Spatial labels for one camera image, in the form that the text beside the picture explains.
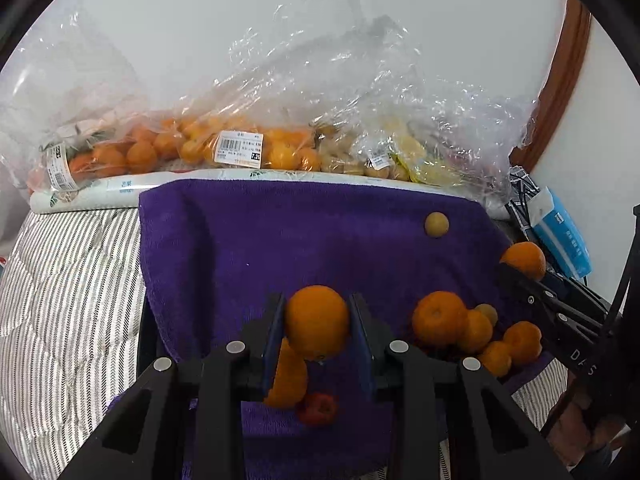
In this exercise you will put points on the orange mandarin with stem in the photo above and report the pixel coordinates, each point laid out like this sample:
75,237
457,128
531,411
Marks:
522,342

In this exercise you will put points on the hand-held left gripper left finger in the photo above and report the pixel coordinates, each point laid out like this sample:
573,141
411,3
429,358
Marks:
270,360

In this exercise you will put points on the small yellow-green fruit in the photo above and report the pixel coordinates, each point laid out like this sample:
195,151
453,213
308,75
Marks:
487,312
436,224

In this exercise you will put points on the clear bag of brown fruits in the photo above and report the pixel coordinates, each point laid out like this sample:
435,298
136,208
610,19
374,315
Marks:
340,160

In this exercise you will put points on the brown wooden door frame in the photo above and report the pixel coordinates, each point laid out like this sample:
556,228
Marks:
565,75

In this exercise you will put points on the blue tissue pack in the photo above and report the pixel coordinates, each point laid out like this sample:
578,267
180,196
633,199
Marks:
560,235

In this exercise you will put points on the oval orange mandarin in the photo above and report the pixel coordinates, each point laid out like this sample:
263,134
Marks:
290,377

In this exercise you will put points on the clear bag of oranges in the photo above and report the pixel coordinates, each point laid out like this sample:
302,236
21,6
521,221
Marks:
285,152

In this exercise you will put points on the small red tomato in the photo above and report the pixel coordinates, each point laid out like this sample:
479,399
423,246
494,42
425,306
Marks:
317,408

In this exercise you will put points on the purple towel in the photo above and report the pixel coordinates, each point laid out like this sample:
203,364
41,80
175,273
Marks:
300,235

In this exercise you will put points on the white printed long roll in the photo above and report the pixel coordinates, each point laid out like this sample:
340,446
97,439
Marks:
100,192

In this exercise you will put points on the person's right hand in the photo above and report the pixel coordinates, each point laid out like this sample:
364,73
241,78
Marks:
585,430

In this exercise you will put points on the yellow-orange mandarin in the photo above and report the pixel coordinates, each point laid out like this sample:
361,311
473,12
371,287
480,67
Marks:
477,334

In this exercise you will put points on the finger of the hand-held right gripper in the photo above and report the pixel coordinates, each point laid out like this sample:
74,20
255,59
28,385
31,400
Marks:
545,312
575,295

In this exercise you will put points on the clear bag of leafy tangerines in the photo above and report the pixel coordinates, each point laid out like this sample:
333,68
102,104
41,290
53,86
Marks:
110,155

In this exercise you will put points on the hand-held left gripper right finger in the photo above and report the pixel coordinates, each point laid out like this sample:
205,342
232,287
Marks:
362,350

